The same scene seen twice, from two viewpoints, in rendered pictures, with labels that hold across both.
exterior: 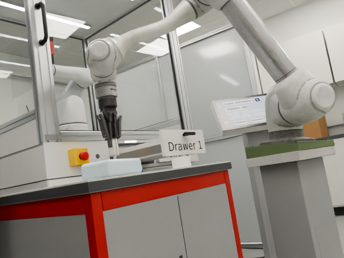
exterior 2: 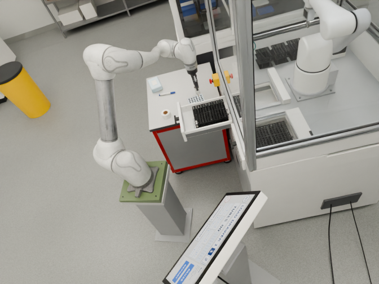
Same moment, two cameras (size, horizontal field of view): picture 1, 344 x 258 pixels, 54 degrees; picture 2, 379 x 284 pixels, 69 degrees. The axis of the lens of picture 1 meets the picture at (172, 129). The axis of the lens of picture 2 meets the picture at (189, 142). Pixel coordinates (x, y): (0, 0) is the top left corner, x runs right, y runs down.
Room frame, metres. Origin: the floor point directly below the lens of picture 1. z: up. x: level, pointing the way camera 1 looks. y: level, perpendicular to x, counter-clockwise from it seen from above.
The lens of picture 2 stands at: (2.61, -0.74, 2.27)
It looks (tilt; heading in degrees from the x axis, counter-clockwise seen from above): 51 degrees down; 148
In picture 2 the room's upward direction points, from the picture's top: 19 degrees counter-clockwise
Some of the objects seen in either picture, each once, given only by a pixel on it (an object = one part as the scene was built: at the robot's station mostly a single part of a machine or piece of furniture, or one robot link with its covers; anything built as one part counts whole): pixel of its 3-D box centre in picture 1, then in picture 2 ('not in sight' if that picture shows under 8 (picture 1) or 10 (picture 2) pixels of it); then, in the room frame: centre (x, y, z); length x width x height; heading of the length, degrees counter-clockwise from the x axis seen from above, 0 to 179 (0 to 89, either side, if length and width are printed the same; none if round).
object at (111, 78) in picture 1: (102, 66); (185, 49); (1.35, 0.24, 1.23); 0.13 x 0.11 x 0.16; 9
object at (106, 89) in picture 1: (106, 92); (190, 63); (1.37, 0.24, 1.12); 0.09 x 0.09 x 0.06
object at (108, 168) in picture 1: (112, 168); (154, 84); (0.91, 0.17, 0.78); 0.15 x 0.10 x 0.04; 154
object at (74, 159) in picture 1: (79, 156); (215, 80); (1.41, 0.40, 0.88); 0.07 x 0.05 x 0.07; 141
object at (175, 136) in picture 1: (184, 142); (181, 121); (1.48, -0.04, 0.87); 0.29 x 0.02 x 0.11; 141
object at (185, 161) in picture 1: (181, 163); (166, 114); (1.25, -0.01, 0.78); 0.07 x 0.07 x 0.04
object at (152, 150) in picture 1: (150, 152); (211, 114); (1.61, 0.12, 0.86); 0.40 x 0.26 x 0.06; 51
